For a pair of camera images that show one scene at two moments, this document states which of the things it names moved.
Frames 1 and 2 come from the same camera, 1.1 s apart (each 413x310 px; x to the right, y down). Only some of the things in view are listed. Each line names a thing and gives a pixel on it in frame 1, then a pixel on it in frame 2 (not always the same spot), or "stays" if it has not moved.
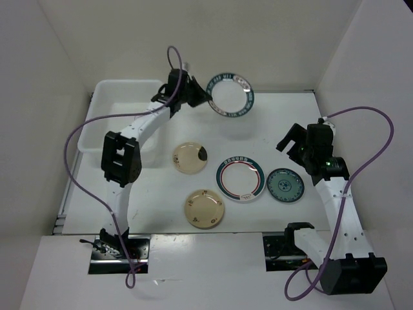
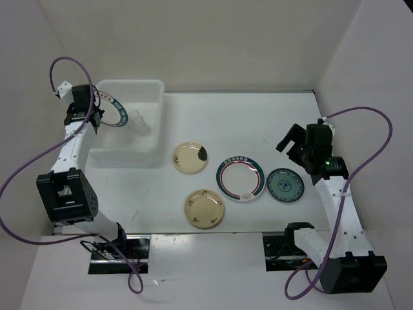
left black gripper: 201,95 -> 71,110
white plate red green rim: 241,178 stays
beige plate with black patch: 190,157 stays
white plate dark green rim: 231,95 -> 115,113
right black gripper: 297,134 stays
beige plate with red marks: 204,207 stays
